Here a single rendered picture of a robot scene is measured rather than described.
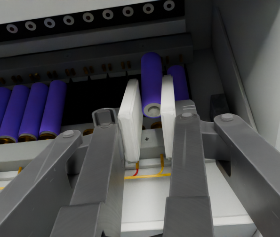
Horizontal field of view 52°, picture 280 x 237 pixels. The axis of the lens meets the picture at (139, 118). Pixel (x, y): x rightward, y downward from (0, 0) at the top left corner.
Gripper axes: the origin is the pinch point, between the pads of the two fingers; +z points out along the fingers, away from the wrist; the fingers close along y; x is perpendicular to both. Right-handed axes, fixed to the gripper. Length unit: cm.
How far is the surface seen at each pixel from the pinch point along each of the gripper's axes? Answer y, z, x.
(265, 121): 6.9, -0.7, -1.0
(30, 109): -12.1, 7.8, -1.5
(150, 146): -0.6, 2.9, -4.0
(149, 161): -0.9, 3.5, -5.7
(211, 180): 3.9, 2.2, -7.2
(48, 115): -10.1, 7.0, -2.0
